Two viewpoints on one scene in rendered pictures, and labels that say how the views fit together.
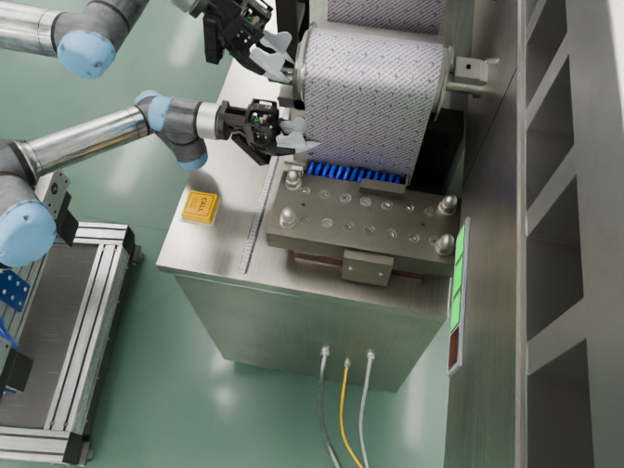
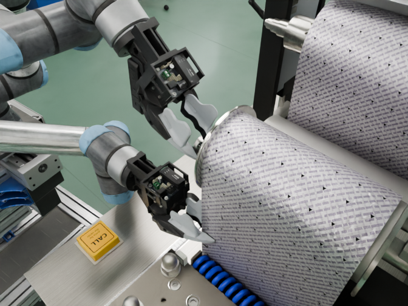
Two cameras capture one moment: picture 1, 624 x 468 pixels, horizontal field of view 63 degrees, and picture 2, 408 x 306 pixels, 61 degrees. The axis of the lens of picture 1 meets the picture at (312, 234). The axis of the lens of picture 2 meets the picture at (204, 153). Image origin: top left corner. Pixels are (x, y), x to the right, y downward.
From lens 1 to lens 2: 53 cm
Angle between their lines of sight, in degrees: 24
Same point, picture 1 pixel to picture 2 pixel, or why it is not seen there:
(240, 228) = (115, 282)
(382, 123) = (281, 258)
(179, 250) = (51, 272)
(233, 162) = not seen: hidden behind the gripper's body
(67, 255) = (58, 220)
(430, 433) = not seen: outside the picture
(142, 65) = not seen: hidden behind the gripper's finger
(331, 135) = (225, 238)
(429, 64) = (365, 215)
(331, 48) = (245, 140)
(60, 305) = (27, 255)
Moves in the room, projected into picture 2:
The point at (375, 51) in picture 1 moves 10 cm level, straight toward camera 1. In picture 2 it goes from (297, 165) to (251, 217)
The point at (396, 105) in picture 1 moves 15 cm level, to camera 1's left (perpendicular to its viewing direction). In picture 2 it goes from (300, 246) to (198, 198)
